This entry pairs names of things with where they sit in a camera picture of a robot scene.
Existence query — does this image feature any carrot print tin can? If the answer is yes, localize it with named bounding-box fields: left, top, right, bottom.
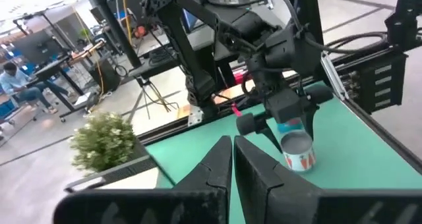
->
left=280, top=130, right=317, bottom=173

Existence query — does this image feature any black standing desk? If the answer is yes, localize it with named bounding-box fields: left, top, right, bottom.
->
left=32, top=42, right=109, bottom=119

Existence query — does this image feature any Tomatoes label tin can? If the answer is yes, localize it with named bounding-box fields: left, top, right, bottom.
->
left=276, top=117, right=305, bottom=134

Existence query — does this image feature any person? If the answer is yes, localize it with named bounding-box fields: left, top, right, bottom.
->
left=0, top=61, right=72, bottom=115

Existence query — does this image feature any pink tag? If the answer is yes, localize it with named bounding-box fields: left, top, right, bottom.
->
left=230, top=101, right=243, bottom=118

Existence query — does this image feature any black box on floor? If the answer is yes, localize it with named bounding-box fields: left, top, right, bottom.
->
left=88, top=57, right=122, bottom=94

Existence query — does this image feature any green table mat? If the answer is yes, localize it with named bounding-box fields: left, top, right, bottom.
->
left=144, top=82, right=422, bottom=224

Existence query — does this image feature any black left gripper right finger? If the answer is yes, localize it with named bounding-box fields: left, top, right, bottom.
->
left=233, top=134, right=323, bottom=224

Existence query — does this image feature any black cable coil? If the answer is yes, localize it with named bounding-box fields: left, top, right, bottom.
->
left=150, top=47, right=174, bottom=67

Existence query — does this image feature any black monitor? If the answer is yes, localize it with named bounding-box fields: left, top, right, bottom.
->
left=12, top=29, right=69, bottom=66

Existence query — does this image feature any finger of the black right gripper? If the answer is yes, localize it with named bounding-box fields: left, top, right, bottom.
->
left=301, top=104, right=319, bottom=142
left=259, top=120, right=284, bottom=154

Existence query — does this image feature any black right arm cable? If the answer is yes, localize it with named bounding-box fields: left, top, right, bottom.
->
left=206, top=0, right=392, bottom=55

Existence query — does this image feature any grey cart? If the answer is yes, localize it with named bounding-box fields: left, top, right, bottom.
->
left=127, top=18, right=238, bottom=82

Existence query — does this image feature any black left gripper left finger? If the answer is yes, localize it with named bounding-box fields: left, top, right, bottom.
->
left=171, top=134, right=233, bottom=192

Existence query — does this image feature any black tripod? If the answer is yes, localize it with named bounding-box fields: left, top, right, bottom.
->
left=136, top=75, right=181, bottom=119

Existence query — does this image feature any green plant in ribbed pot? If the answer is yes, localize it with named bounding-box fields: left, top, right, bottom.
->
left=67, top=111, right=149, bottom=174

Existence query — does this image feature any black box with grey slots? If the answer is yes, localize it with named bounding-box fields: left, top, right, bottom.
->
left=339, top=51, right=409, bottom=115

